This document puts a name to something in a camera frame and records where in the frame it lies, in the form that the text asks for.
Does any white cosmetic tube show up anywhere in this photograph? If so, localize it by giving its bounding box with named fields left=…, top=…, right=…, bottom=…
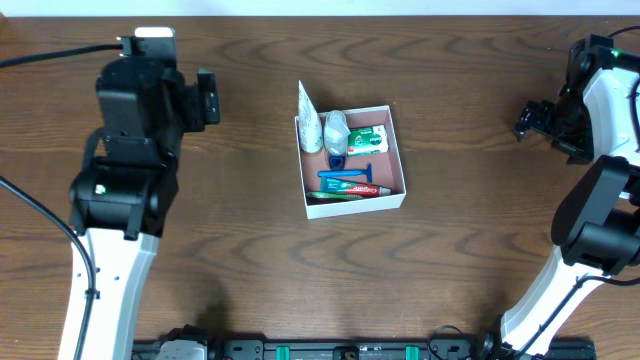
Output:
left=298, top=81, right=323, bottom=154

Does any Colgate toothpaste tube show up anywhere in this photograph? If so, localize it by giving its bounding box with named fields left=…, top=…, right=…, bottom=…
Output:
left=321, top=177, right=392, bottom=197

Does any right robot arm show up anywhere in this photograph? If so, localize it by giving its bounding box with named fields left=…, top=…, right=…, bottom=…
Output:
left=473, top=34, right=639, bottom=359

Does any blue disposable razor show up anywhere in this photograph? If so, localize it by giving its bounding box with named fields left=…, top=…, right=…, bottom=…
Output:
left=317, top=164, right=373, bottom=183

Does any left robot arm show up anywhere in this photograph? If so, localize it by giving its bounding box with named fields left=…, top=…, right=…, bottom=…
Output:
left=58, top=56, right=220, bottom=359

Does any clear pump spray bottle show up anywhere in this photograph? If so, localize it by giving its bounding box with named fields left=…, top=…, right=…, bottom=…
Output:
left=323, top=110, right=350, bottom=170

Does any green white toothbrush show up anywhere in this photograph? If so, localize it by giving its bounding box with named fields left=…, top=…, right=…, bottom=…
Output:
left=306, top=192, right=364, bottom=202

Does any black mounting rail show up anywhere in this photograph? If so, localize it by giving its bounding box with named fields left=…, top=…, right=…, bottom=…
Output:
left=130, top=324, right=598, bottom=360

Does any green soap box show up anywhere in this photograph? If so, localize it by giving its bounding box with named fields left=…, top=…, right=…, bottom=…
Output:
left=347, top=125, right=389, bottom=157

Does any white box pink interior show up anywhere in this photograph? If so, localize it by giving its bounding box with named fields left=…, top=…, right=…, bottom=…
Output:
left=297, top=105, right=406, bottom=219

